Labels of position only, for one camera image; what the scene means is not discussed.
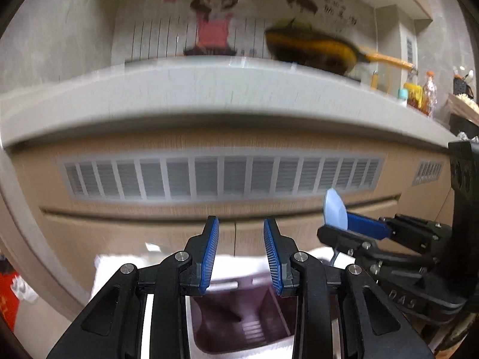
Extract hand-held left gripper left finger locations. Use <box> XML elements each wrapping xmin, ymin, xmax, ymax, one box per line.
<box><xmin>47</xmin><ymin>215</ymin><xmax>221</xmax><ymax>359</ymax></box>

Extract grey kitchen countertop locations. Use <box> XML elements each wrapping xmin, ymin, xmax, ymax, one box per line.
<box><xmin>0</xmin><ymin>55</ymin><xmax>465</xmax><ymax>154</ymax></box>

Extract orange frying pan with lid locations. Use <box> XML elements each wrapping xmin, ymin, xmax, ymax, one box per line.
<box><xmin>265</xmin><ymin>18</ymin><xmax>417</xmax><ymax>76</ymax></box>

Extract yellow jar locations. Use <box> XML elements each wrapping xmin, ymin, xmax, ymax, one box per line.
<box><xmin>404</xmin><ymin>82</ymin><xmax>424</xmax><ymax>110</ymax></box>

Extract tray of food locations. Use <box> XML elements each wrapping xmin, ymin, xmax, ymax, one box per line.
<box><xmin>447</xmin><ymin>90</ymin><xmax>479</xmax><ymax>115</ymax></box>

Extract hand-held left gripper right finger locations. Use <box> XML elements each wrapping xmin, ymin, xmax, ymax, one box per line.
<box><xmin>263</xmin><ymin>217</ymin><xmax>435</xmax><ymax>359</ymax></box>

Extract cartoon figures wall sticker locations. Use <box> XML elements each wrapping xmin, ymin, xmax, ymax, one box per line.
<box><xmin>123</xmin><ymin>0</ymin><xmax>360</xmax><ymax>60</ymax></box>

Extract black pot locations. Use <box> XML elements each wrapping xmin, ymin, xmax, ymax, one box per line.
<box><xmin>449</xmin><ymin>113</ymin><xmax>479</xmax><ymax>139</ymax></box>

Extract blue plastic spoon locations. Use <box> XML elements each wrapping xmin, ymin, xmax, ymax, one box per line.
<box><xmin>324</xmin><ymin>188</ymin><xmax>349</xmax><ymax>267</ymax></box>

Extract maroon plastic utensil holder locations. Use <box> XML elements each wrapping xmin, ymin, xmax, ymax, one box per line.
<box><xmin>185</xmin><ymin>275</ymin><xmax>300</xmax><ymax>356</ymax></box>

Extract red box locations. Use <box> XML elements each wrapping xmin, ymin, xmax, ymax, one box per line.
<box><xmin>0</xmin><ymin>271</ymin><xmax>23</xmax><ymax>331</ymax></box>

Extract clear bottle orange cap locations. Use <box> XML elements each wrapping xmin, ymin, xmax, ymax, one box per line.
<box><xmin>422</xmin><ymin>70</ymin><xmax>438</xmax><ymax>117</ymax></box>

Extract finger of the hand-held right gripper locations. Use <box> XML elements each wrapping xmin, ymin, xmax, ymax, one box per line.
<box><xmin>346</xmin><ymin>212</ymin><xmax>453</xmax><ymax>253</ymax></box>
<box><xmin>317</xmin><ymin>223</ymin><xmax>435</xmax><ymax>285</ymax></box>

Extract large grey vent grille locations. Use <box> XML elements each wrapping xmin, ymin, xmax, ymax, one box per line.
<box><xmin>56</xmin><ymin>153</ymin><xmax>386</xmax><ymax>203</ymax></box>

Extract small grey vent grille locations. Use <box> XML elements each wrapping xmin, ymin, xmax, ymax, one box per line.
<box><xmin>412</xmin><ymin>160</ymin><xmax>445</xmax><ymax>186</ymax></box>

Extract white towel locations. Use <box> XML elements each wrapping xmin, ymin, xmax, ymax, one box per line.
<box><xmin>93</xmin><ymin>247</ymin><xmax>343</xmax><ymax>359</ymax></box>

